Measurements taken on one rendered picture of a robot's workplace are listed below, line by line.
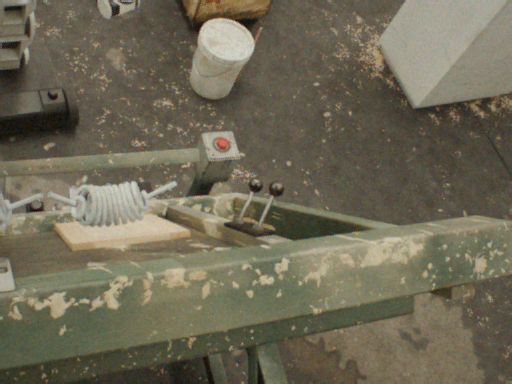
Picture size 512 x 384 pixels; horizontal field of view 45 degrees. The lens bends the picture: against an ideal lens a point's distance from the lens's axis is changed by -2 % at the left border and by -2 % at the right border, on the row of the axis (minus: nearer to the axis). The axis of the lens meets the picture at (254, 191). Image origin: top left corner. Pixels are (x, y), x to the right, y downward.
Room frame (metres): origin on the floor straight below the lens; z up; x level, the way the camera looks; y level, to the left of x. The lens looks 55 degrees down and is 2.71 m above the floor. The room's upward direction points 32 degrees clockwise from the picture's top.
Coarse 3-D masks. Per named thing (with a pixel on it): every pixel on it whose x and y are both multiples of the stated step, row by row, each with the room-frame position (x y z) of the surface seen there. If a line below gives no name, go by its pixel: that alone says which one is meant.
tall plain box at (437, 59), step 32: (416, 0) 3.40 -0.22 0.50; (448, 0) 3.28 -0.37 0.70; (480, 0) 3.17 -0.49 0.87; (384, 32) 3.44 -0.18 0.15; (416, 32) 3.31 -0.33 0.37; (448, 32) 3.19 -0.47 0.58; (480, 32) 3.09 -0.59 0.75; (416, 64) 3.21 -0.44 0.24; (448, 64) 3.10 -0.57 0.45; (480, 64) 3.28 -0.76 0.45; (416, 96) 3.12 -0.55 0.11; (448, 96) 3.25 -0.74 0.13; (480, 96) 3.51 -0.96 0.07
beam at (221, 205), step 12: (144, 204) 1.00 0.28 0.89; (156, 204) 1.02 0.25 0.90; (168, 204) 1.04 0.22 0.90; (180, 204) 1.07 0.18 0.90; (192, 204) 1.09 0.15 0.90; (204, 204) 1.12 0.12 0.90; (216, 204) 1.15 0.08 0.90; (228, 204) 1.18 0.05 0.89; (24, 216) 0.74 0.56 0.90; (36, 216) 0.76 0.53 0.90; (48, 216) 0.78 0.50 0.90; (60, 216) 0.80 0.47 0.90; (72, 216) 0.82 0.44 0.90; (84, 216) 0.85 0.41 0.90; (228, 216) 1.15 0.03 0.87; (12, 228) 0.69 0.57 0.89; (24, 228) 0.71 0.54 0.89; (36, 228) 0.73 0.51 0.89; (48, 228) 0.75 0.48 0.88
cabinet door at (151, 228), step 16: (64, 224) 0.78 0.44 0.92; (112, 224) 0.83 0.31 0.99; (128, 224) 0.84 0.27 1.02; (144, 224) 0.86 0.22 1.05; (160, 224) 0.86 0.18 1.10; (80, 240) 0.64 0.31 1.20; (96, 240) 0.66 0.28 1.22; (112, 240) 0.68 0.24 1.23; (128, 240) 0.70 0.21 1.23; (144, 240) 0.73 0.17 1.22
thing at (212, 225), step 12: (168, 216) 1.01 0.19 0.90; (180, 216) 0.96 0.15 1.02; (192, 216) 0.92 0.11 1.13; (204, 216) 0.92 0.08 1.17; (216, 216) 0.93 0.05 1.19; (204, 228) 0.87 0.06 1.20; (216, 228) 0.84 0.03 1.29; (228, 228) 0.81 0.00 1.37; (228, 240) 0.79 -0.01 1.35; (240, 240) 0.76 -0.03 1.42; (252, 240) 0.74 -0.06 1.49; (264, 240) 0.72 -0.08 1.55; (276, 240) 0.73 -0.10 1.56; (288, 240) 0.74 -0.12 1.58
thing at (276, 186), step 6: (276, 180) 0.88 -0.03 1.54; (270, 186) 0.86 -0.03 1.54; (276, 186) 0.86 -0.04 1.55; (282, 186) 0.87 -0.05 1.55; (270, 192) 0.85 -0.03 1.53; (276, 192) 0.85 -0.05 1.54; (282, 192) 0.86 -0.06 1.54; (270, 198) 0.84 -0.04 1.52; (270, 204) 0.83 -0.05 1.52; (264, 210) 0.82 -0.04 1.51; (264, 216) 0.81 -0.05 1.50; (252, 228) 0.78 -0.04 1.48; (258, 228) 0.77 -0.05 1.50
